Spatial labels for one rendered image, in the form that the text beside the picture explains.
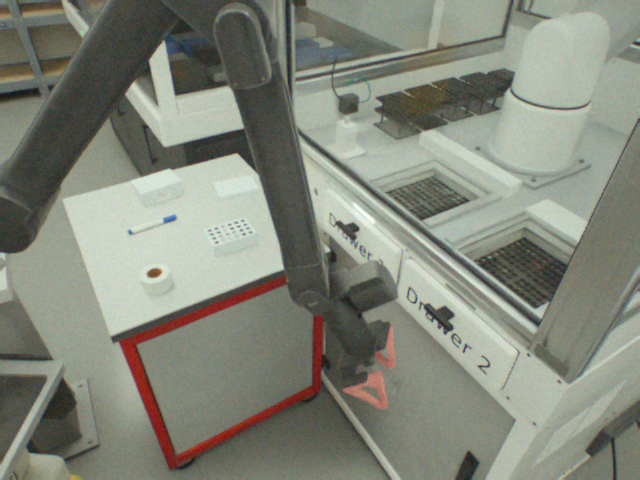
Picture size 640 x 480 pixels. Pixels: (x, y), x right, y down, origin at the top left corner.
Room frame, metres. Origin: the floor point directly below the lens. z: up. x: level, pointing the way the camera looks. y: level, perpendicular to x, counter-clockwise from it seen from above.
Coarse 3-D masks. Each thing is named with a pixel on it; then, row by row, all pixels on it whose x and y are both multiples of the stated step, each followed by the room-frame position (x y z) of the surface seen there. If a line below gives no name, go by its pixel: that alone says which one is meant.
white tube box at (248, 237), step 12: (216, 228) 1.02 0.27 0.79; (228, 228) 1.02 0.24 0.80; (240, 228) 1.02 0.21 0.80; (252, 228) 1.02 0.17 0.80; (216, 240) 0.96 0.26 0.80; (228, 240) 0.96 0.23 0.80; (240, 240) 0.97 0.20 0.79; (252, 240) 0.99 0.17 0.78; (216, 252) 0.94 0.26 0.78; (228, 252) 0.95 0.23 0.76
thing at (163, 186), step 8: (152, 176) 1.25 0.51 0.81; (160, 176) 1.25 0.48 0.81; (168, 176) 1.25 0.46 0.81; (176, 176) 1.26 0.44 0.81; (136, 184) 1.21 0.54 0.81; (144, 184) 1.21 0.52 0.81; (152, 184) 1.21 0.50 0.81; (160, 184) 1.21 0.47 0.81; (168, 184) 1.21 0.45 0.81; (176, 184) 1.22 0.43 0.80; (136, 192) 1.20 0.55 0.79; (144, 192) 1.16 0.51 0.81; (152, 192) 1.18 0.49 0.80; (160, 192) 1.19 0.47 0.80; (168, 192) 1.20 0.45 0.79; (176, 192) 1.22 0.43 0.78; (144, 200) 1.16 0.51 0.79; (152, 200) 1.17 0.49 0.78; (160, 200) 1.19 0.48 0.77
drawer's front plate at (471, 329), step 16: (416, 272) 0.71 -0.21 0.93; (400, 288) 0.75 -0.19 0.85; (416, 288) 0.71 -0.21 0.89; (432, 288) 0.67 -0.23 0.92; (416, 304) 0.70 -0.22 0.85; (432, 304) 0.66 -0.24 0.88; (448, 304) 0.63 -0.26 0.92; (464, 304) 0.62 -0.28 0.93; (448, 320) 0.62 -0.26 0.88; (464, 320) 0.60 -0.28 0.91; (480, 320) 0.58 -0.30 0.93; (448, 336) 0.62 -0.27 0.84; (464, 336) 0.59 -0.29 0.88; (480, 336) 0.56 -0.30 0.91; (496, 336) 0.55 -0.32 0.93; (464, 352) 0.58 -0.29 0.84; (480, 352) 0.55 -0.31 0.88; (496, 352) 0.53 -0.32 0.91; (512, 352) 0.51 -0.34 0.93; (496, 368) 0.52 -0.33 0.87; (496, 384) 0.51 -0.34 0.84
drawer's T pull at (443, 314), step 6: (426, 306) 0.63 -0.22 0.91; (432, 306) 0.63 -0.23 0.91; (444, 306) 0.63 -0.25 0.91; (432, 312) 0.62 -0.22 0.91; (438, 312) 0.62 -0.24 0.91; (444, 312) 0.62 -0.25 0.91; (450, 312) 0.62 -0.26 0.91; (438, 318) 0.60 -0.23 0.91; (444, 318) 0.60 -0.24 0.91; (450, 318) 0.61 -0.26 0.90; (444, 324) 0.59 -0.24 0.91; (450, 324) 0.59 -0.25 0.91; (450, 330) 0.58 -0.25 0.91
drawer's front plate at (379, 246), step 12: (324, 192) 1.02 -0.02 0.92; (324, 204) 1.01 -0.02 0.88; (336, 204) 0.97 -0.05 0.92; (348, 204) 0.95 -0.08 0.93; (324, 216) 1.01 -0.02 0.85; (336, 216) 0.97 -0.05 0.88; (348, 216) 0.92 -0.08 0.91; (360, 216) 0.90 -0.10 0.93; (336, 228) 0.96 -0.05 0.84; (360, 228) 0.88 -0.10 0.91; (372, 228) 0.86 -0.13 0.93; (348, 240) 0.92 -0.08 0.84; (360, 240) 0.88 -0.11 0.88; (372, 240) 0.84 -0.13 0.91; (384, 240) 0.81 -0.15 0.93; (372, 252) 0.84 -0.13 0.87; (384, 252) 0.80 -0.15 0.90; (396, 252) 0.78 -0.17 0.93; (384, 264) 0.80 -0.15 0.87; (396, 264) 0.77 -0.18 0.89; (396, 276) 0.78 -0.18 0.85
